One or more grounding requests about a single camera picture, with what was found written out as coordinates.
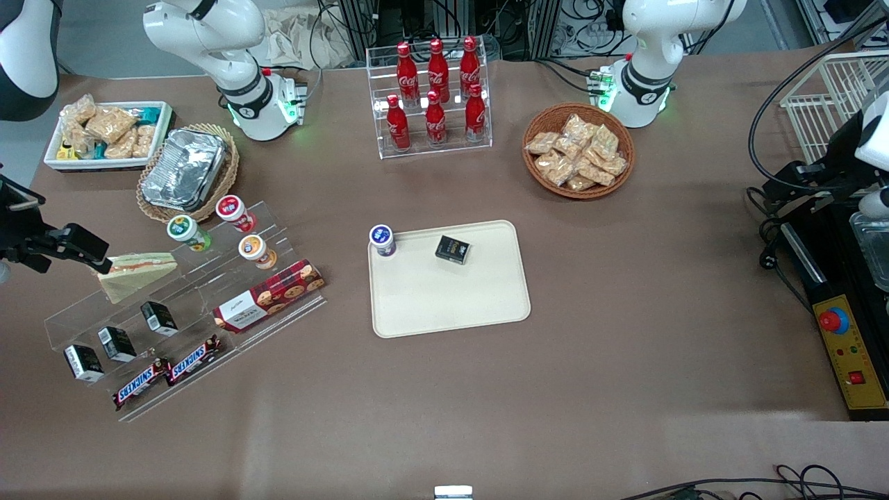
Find red Coca-Cola bottle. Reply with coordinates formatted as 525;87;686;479
396;42;420;109
385;94;411;152
459;35;482;98
464;83;488;143
424;90;449;147
427;37;451;105

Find Snickers chocolate bar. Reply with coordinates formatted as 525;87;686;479
113;358;172;411
165;334;224;387

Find aluminium equipment frame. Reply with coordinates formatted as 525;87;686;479
336;0;565;62

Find thin black looped cable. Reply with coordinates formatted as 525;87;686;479
773;463;889;498

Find beige crumpled cloth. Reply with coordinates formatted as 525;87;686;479
258;3;356;70

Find small black labelled box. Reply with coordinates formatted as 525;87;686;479
140;301;180;338
435;235;472;266
63;344;106;383
97;326;138;363

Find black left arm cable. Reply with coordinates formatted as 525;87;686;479
747;14;889;195

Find round brown wicker basket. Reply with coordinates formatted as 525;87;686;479
522;103;636;201

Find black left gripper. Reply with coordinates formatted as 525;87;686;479
763;111;870;213

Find green lidded yogurt cup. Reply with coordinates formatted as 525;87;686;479
166;215;212;253

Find black sealing machine yellow panel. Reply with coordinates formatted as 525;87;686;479
776;200;889;423

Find white rectangular snack bin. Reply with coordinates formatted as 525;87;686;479
43;101;174;173

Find beige plastic serving tray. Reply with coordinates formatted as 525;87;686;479
367;220;532;339

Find thick black floor cable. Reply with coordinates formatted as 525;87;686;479
617;476;889;500

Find silver foil lidded container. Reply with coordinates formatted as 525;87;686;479
141;128;229;213

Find clear acrylic bottle rack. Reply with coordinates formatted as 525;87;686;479
365;42;493;161

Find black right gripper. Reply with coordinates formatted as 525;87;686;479
0;174;112;276

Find purple lidded yogurt cup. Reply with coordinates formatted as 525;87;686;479
369;224;397;258

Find clear acrylic stepped shelf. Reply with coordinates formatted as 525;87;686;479
43;201;328;424

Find white wire basket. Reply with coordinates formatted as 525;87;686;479
779;49;889;165

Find orange lidded yogurt cup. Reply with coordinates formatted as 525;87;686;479
238;234;278;271

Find black power cable with plug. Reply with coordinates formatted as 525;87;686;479
745;186;820;317

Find red lidded yogurt cup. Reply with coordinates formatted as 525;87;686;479
215;194;257;234

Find red cookie box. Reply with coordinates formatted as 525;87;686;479
213;259;326;335

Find triangle sandwich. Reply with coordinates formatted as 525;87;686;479
97;253;178;305

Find clear rectangular food container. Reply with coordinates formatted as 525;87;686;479
849;211;889;293

